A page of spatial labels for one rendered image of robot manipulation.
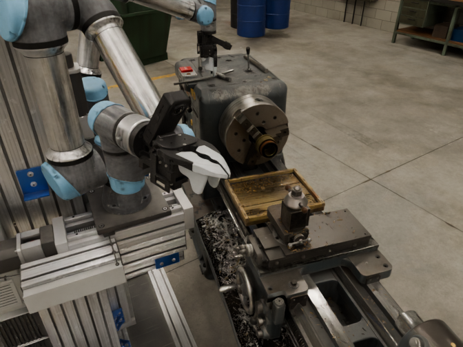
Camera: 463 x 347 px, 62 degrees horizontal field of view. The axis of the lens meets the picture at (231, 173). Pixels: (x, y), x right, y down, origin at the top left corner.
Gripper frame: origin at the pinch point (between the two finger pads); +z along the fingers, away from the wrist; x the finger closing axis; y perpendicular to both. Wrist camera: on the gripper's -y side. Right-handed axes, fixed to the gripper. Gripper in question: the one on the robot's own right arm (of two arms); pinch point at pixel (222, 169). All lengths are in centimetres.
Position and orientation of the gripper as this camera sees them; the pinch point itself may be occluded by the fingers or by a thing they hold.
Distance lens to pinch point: 59.2
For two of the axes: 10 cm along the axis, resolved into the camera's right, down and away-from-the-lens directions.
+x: -6.8, 2.8, -6.8
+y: -0.9, 8.9, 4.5
